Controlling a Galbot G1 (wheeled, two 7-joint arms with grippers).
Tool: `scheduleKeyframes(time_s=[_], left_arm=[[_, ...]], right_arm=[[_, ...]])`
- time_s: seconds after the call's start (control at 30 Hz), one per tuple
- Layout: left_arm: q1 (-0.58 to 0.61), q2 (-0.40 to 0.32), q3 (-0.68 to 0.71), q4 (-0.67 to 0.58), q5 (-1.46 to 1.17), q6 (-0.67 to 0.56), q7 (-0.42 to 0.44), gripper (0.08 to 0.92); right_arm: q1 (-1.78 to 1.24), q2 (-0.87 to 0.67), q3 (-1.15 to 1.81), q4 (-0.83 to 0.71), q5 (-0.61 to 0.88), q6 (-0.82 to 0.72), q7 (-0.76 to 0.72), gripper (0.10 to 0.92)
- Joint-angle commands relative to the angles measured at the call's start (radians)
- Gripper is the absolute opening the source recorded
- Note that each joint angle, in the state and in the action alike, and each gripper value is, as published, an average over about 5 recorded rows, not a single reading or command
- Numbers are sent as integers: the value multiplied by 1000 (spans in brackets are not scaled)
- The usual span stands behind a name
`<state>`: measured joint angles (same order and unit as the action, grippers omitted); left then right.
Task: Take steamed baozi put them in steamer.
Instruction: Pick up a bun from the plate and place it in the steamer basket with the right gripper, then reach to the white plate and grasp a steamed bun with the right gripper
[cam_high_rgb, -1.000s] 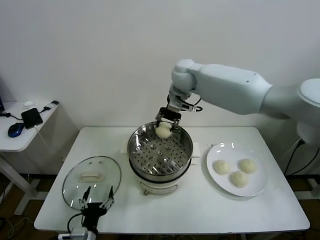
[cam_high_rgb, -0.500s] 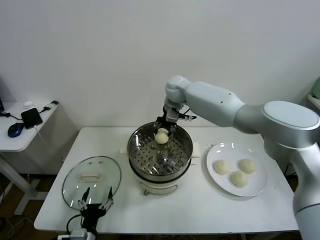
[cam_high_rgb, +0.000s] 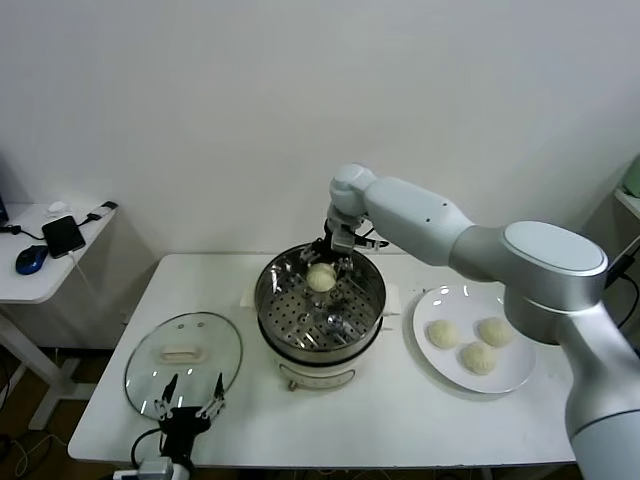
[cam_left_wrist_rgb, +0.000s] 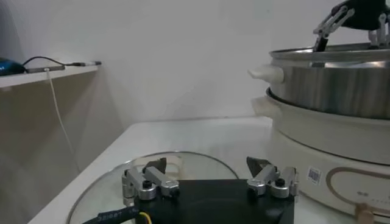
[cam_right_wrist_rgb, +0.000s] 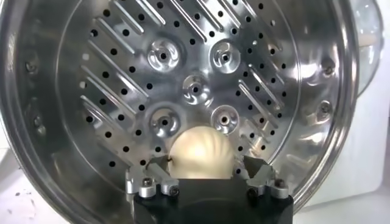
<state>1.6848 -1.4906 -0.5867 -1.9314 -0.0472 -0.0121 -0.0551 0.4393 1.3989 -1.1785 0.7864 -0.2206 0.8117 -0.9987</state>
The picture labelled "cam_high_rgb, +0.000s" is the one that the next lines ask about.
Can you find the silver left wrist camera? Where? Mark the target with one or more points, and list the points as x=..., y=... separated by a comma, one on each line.
x=155, y=470

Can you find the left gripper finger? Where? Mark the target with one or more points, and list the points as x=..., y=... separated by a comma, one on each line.
x=219, y=387
x=171, y=387

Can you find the white oval plate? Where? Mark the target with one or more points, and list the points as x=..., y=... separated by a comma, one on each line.
x=430, y=307

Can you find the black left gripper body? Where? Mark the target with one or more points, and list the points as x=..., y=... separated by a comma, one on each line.
x=182, y=425

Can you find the pale green object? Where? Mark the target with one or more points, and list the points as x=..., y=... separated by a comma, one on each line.
x=635, y=180

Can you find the small white earbud case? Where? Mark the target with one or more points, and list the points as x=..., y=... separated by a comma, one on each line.
x=57, y=206

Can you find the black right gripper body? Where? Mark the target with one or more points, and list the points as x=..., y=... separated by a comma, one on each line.
x=325, y=247

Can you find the blue computer mouse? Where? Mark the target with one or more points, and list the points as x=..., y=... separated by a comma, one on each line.
x=32, y=260

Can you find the white shelf edge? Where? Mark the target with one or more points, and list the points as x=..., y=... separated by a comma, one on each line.
x=630, y=202

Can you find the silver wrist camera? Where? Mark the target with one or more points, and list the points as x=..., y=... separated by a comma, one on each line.
x=155, y=470
x=344, y=239

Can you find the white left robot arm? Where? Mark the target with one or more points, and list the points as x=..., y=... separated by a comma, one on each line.
x=182, y=472

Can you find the white side table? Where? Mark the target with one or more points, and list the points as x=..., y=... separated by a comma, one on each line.
x=30, y=290

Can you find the white steamed baozi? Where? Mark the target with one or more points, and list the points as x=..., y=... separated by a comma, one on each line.
x=320, y=277
x=479, y=358
x=442, y=334
x=495, y=331

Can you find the perforated steel steamer basket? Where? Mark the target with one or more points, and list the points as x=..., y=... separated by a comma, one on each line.
x=270, y=295

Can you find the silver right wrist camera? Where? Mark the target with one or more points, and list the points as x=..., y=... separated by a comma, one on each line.
x=344, y=239

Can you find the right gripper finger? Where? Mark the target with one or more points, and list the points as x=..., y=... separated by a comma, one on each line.
x=345, y=265
x=309, y=254

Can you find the cream electric cooker base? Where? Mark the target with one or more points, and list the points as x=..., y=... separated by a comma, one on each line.
x=320, y=372

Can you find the dark screen edge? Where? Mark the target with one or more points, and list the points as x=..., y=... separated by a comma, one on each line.
x=3, y=210

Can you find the black smartphone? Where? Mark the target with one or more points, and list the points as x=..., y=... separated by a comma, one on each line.
x=64, y=237

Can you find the oval glass pot lid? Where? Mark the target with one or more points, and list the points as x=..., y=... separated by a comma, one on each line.
x=150, y=360

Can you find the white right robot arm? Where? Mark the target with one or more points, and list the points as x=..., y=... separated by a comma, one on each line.
x=415, y=220

